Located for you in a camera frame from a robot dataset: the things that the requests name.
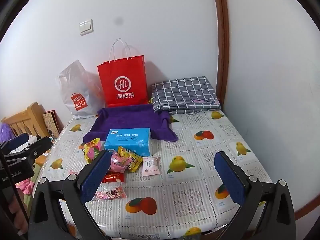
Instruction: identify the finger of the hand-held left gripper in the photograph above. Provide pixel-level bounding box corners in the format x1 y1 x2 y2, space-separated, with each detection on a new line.
4 136 52 167
0 132 32 155

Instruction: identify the white plastic bag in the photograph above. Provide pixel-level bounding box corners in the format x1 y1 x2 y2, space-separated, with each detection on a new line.
55 59 107 120

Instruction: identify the fruit print tablecloth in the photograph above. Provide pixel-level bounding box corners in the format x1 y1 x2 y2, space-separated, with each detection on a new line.
32 110 273 233

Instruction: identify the purple towel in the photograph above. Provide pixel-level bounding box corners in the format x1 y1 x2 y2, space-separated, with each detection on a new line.
83 104 178 144

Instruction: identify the pink crinkled snack packet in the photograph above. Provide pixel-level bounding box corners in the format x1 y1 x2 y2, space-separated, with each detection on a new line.
109 151 129 173

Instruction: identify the grey checked cloth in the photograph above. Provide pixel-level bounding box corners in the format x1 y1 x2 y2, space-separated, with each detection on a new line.
151 76 222 115

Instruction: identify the brown wooden door frame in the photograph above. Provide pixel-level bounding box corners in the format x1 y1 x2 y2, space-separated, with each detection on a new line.
212 0 230 100

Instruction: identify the white light switch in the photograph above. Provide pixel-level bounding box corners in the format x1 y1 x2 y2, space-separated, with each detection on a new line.
79 19 94 36

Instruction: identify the purple fuzzy cloth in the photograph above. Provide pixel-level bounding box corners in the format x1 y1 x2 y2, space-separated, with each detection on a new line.
0 122 15 143

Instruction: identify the small pink white packet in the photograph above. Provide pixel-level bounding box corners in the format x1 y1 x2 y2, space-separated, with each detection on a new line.
142 156 161 177

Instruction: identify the brown patterned box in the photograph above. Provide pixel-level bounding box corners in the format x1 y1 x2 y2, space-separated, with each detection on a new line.
42 109 61 138

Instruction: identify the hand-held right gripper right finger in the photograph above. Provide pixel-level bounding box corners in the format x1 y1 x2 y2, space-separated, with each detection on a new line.
214 151 297 240

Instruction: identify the pink bear snack packet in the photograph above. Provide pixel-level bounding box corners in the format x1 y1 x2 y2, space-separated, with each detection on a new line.
92 187 127 201

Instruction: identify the red paper bag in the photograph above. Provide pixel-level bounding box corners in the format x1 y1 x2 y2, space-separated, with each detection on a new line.
97 39 148 107

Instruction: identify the blue tissue pack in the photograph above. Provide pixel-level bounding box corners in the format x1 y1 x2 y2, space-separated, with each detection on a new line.
104 127 152 157

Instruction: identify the pink cloth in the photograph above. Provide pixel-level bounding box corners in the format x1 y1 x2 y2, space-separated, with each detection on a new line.
16 179 34 195

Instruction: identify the red snack packet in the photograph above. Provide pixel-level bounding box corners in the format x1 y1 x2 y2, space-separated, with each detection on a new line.
104 171 125 183

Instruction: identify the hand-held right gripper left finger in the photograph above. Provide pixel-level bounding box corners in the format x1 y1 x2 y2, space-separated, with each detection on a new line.
27 150 112 240

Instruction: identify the person's left hand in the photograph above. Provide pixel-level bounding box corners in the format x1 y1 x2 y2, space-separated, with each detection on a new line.
8 200 28 233

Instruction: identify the pink yellow snack packet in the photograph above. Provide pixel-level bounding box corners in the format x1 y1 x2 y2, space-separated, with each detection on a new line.
85 138 103 152

